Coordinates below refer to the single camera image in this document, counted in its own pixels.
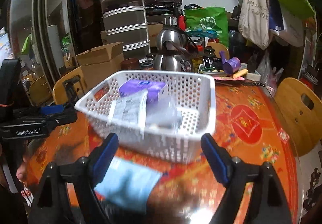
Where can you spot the black phone stand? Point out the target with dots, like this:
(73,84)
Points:
(73,88)

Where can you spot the cardboard box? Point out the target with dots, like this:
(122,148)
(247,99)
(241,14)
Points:
(100,62)

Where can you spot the light blue cloth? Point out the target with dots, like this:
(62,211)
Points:
(128,185)

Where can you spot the white perforated plastic basket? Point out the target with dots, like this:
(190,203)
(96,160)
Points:
(195,98)

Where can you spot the purple plastic cup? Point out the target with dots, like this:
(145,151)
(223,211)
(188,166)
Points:
(230,66)

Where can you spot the green shopping bag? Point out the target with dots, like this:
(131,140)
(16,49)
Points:
(211,20)

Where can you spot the stainless steel kettle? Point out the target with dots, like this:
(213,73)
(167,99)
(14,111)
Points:
(175,48)

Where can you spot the grey stacked drawer unit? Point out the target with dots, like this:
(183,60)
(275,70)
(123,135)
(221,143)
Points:
(125,21)

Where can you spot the beige canvas tote bag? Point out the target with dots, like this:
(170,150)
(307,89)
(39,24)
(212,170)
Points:
(254,22)

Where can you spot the wooden chair right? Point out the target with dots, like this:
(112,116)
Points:
(301,109)

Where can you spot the clear bag with printed sheet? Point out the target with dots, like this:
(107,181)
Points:
(135,110)

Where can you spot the wooden chair left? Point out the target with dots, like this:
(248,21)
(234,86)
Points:
(58,92)

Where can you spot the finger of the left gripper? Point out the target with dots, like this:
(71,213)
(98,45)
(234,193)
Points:
(62,118)
(51,110)

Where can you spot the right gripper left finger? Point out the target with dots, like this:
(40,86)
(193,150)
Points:
(100,159)

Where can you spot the wooden chair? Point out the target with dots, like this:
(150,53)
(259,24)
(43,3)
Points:
(58,92)
(301,109)

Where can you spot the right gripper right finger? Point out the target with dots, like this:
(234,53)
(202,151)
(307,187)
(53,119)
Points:
(218,159)

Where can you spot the purple package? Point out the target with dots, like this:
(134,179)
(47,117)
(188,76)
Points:
(155,90)

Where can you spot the person's left hand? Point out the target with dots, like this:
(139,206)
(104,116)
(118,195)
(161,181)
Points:
(22,169)

